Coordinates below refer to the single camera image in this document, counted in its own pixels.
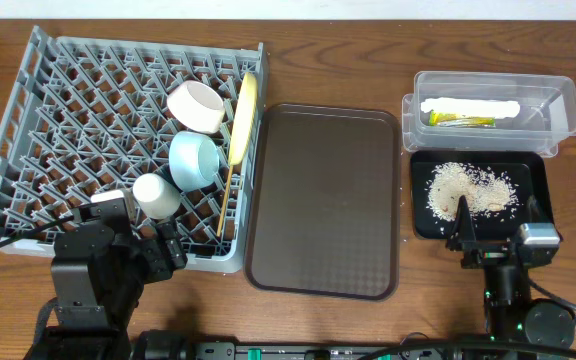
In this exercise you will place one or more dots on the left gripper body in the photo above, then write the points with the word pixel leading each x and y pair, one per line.
pixel 163 248

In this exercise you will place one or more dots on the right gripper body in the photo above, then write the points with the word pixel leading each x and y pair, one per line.
pixel 486 256

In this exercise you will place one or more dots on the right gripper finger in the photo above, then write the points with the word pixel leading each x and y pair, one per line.
pixel 462 236
pixel 535 213

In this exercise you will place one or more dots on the rice leftovers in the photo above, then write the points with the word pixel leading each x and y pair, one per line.
pixel 487 193

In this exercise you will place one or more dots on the white paper cup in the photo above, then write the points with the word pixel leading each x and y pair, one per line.
pixel 157 198

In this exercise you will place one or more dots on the blue bowl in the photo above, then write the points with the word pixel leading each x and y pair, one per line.
pixel 193 160

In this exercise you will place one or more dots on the wooden chopstick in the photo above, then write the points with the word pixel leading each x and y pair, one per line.
pixel 225 201

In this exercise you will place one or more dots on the green snack wrapper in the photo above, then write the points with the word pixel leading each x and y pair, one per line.
pixel 460 121

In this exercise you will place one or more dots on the white napkin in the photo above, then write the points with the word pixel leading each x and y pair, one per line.
pixel 471 107

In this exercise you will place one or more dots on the yellow plate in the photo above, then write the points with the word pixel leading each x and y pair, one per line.
pixel 243 119

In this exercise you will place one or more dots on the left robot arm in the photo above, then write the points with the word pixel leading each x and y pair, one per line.
pixel 99 273

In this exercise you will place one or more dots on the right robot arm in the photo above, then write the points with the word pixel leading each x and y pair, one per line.
pixel 512 314

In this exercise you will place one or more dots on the black waste tray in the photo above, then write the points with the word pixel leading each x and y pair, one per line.
pixel 525 171

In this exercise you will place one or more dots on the grey dishwasher rack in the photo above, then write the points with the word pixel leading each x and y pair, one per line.
pixel 87 116

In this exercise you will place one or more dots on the clear plastic bin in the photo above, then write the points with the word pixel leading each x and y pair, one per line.
pixel 546 118

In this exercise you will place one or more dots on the brown serving tray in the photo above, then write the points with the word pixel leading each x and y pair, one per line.
pixel 325 215

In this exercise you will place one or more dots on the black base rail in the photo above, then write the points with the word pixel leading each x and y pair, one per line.
pixel 318 351

